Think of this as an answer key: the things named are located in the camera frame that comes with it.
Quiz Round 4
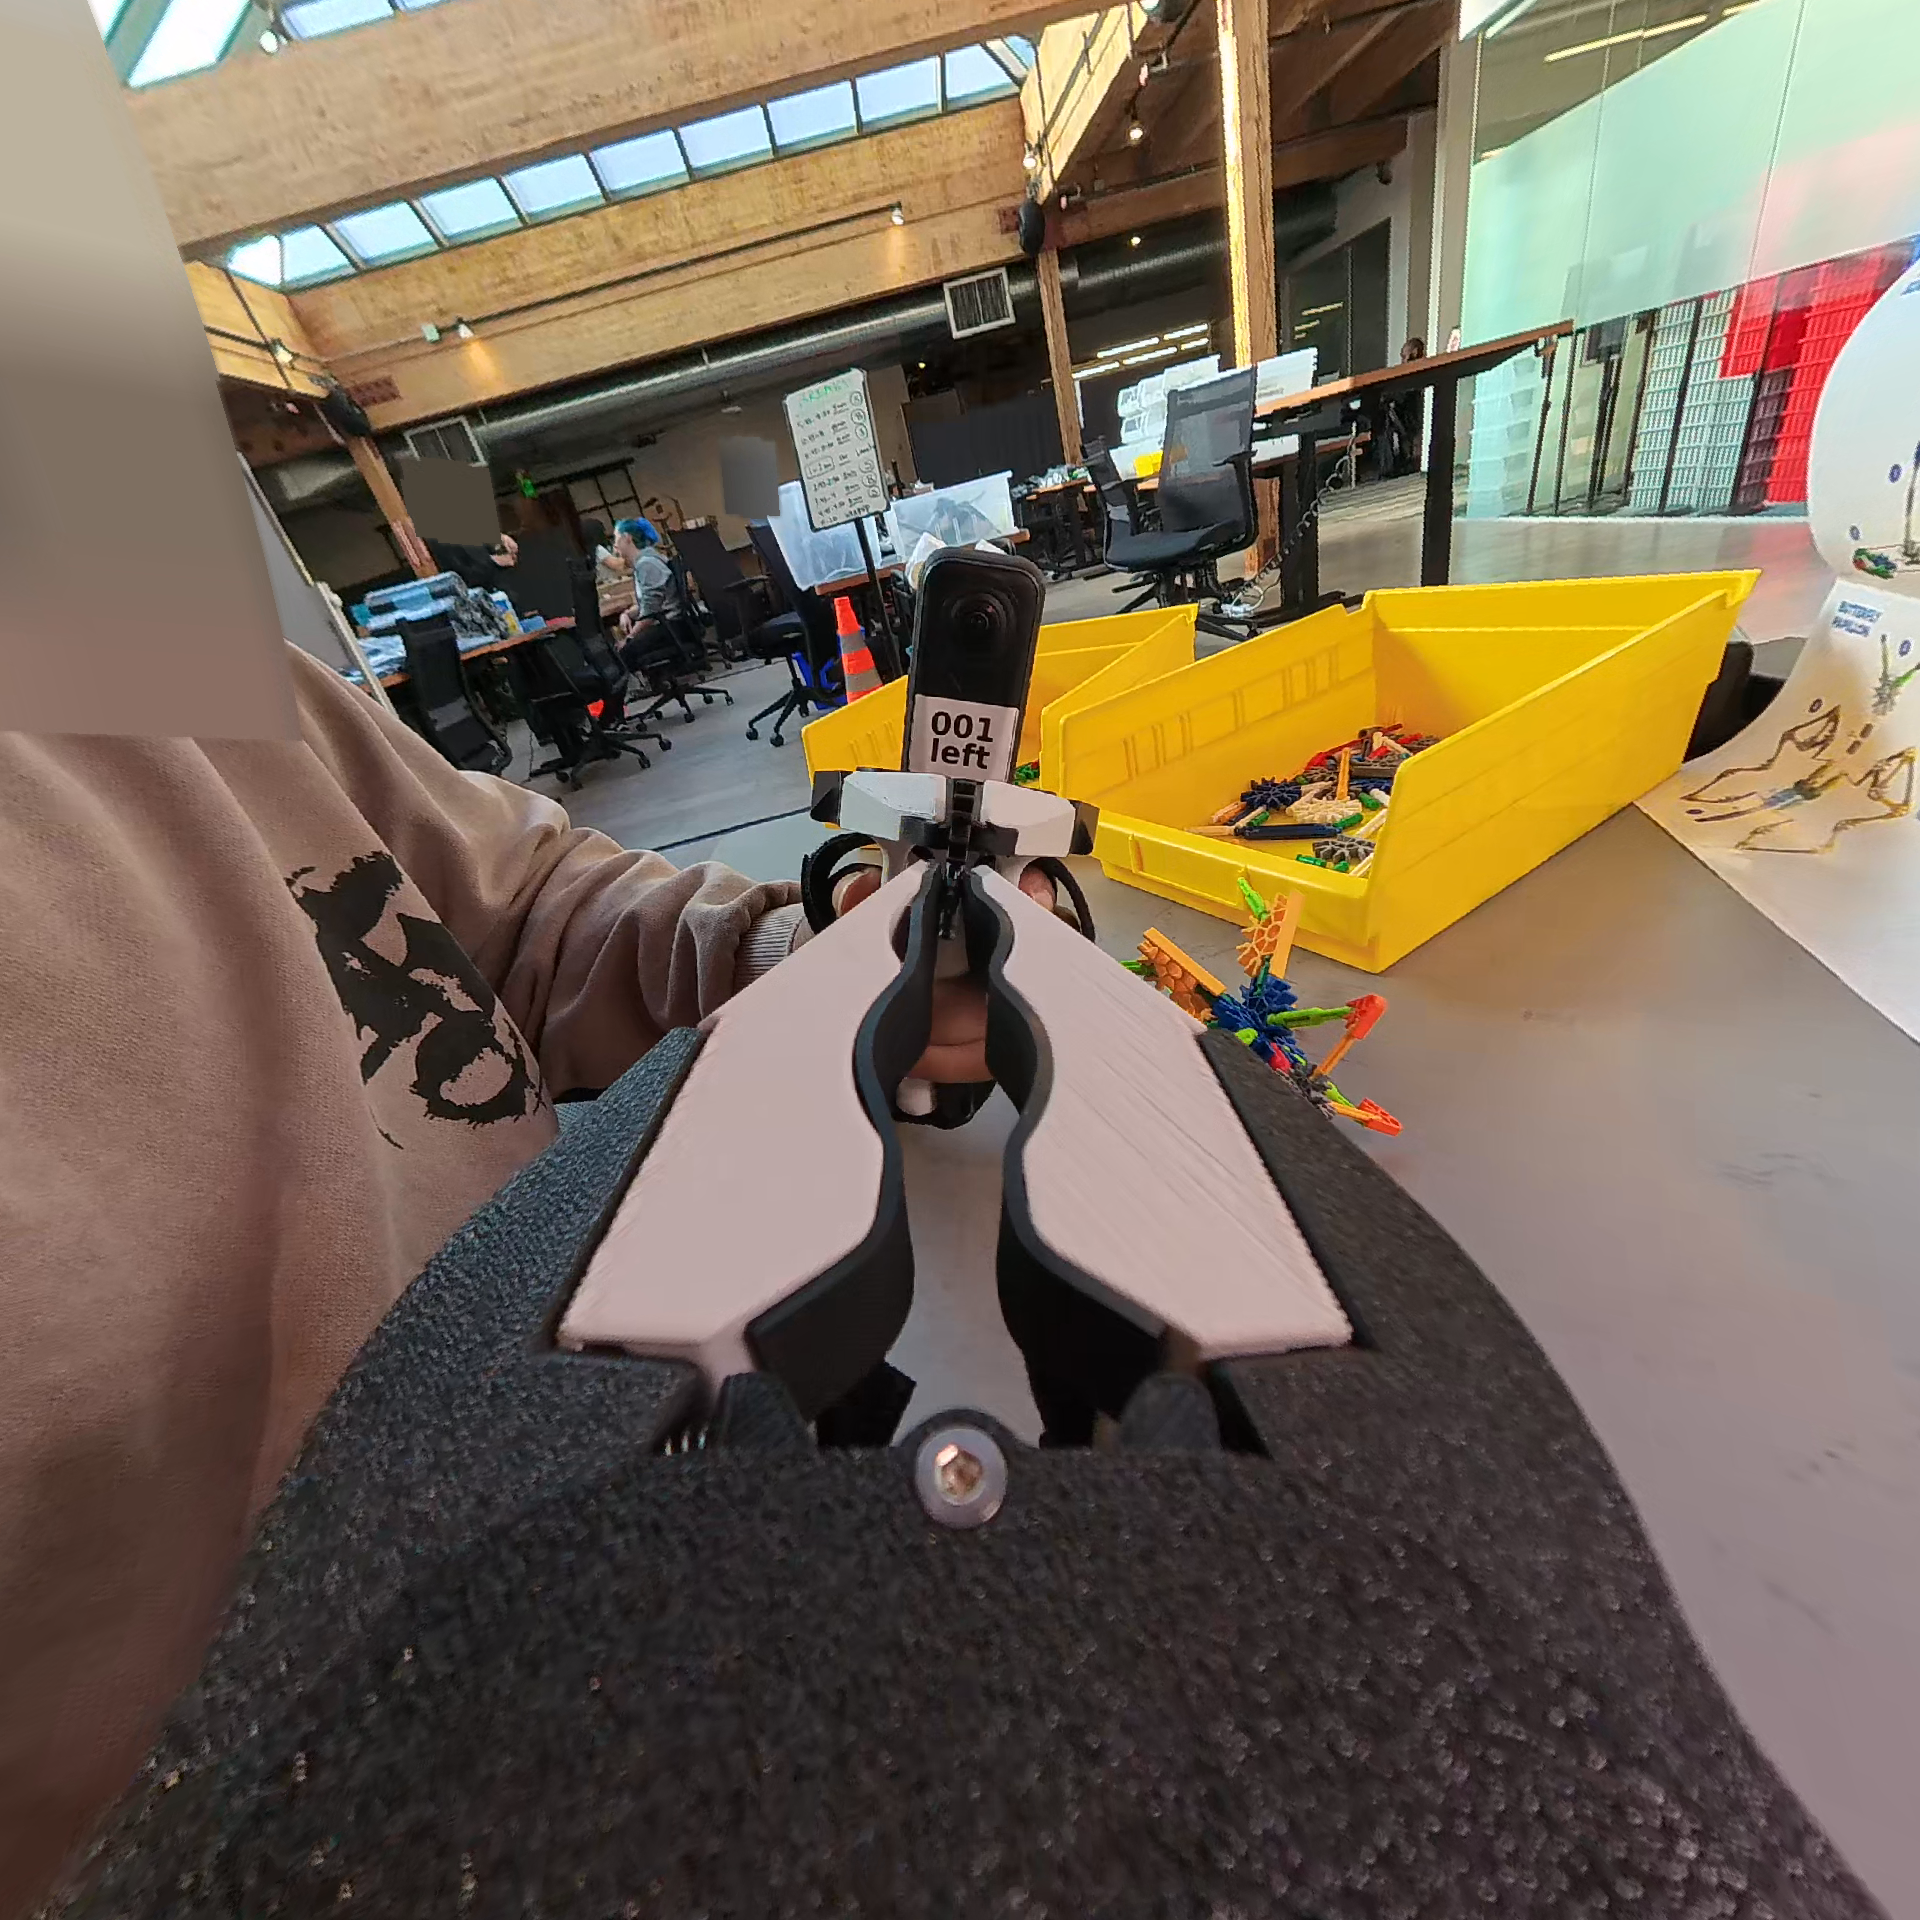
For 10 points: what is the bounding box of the pile of toy building pieces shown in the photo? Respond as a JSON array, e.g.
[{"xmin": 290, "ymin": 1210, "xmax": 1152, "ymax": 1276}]
[{"xmin": 1192, "ymin": 726, "xmax": 1442, "ymax": 875}]

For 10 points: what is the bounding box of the printed instruction sheet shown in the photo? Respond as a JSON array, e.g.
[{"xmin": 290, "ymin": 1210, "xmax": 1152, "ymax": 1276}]
[{"xmin": 1634, "ymin": 240, "xmax": 1920, "ymax": 1046}]

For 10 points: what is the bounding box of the yellow storage bin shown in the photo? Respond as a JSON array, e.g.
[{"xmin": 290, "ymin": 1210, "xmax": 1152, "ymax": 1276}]
[
  {"xmin": 1041, "ymin": 570, "xmax": 1760, "ymax": 974},
  {"xmin": 803, "ymin": 604, "xmax": 1203, "ymax": 788}
]

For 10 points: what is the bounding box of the wooden ceiling beam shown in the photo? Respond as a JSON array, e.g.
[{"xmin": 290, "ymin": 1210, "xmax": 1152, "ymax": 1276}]
[{"xmin": 128, "ymin": 0, "xmax": 1142, "ymax": 256}]

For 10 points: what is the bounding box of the clear plastic storage tub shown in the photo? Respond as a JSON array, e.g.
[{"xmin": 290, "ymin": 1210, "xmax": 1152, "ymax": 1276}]
[
  {"xmin": 884, "ymin": 471, "xmax": 1022, "ymax": 548},
  {"xmin": 773, "ymin": 516, "xmax": 904, "ymax": 588}
]

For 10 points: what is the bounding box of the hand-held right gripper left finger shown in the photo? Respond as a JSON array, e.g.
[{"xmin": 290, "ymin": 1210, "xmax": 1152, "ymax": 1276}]
[{"xmin": 558, "ymin": 866, "xmax": 941, "ymax": 1444}]

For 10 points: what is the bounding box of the grey desk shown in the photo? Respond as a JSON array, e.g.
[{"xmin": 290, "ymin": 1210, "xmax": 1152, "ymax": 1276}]
[{"xmin": 704, "ymin": 796, "xmax": 1920, "ymax": 1907}]

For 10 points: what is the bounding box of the wooden support post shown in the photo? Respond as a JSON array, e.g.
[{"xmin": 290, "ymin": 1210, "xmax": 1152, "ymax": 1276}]
[{"xmin": 1219, "ymin": 0, "xmax": 1281, "ymax": 579}]

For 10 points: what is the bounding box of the wooden standing desk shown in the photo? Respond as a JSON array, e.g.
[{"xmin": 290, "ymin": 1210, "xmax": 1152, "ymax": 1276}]
[{"xmin": 1253, "ymin": 321, "xmax": 1577, "ymax": 601}]

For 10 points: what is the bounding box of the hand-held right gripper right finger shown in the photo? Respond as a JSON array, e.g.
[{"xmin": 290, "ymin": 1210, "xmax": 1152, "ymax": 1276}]
[{"xmin": 961, "ymin": 872, "xmax": 1356, "ymax": 1444}]

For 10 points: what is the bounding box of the skylight window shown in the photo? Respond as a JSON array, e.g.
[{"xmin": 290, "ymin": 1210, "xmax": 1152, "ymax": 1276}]
[{"xmin": 90, "ymin": 0, "xmax": 1037, "ymax": 289}]

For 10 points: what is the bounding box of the stack of red crates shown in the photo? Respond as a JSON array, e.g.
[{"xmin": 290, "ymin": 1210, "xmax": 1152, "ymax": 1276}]
[{"xmin": 1716, "ymin": 240, "xmax": 1914, "ymax": 506}]

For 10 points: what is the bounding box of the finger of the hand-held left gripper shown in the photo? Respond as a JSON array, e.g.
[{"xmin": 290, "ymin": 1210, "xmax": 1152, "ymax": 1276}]
[
  {"xmin": 837, "ymin": 768, "xmax": 953, "ymax": 875},
  {"xmin": 976, "ymin": 780, "xmax": 1085, "ymax": 865}
]

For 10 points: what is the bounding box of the colourful toy construction model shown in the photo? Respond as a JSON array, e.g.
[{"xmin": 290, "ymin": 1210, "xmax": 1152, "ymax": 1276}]
[{"xmin": 1117, "ymin": 873, "xmax": 1403, "ymax": 1137}]

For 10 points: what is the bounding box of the whiteboard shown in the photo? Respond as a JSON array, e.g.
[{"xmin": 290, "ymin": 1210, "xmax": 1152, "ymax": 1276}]
[{"xmin": 785, "ymin": 369, "xmax": 890, "ymax": 530}]

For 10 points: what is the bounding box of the black office chair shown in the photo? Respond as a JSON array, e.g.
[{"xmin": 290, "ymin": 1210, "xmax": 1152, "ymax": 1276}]
[
  {"xmin": 510, "ymin": 570, "xmax": 677, "ymax": 788},
  {"xmin": 1102, "ymin": 369, "xmax": 1262, "ymax": 608}
]

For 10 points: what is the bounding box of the person's brown hoodie torso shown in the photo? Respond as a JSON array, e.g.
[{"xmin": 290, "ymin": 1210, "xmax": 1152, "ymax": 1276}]
[{"xmin": 0, "ymin": 644, "xmax": 811, "ymax": 1920}]

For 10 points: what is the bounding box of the person's left hand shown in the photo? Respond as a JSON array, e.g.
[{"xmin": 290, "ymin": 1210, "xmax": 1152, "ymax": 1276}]
[{"xmin": 904, "ymin": 972, "xmax": 1000, "ymax": 1087}]

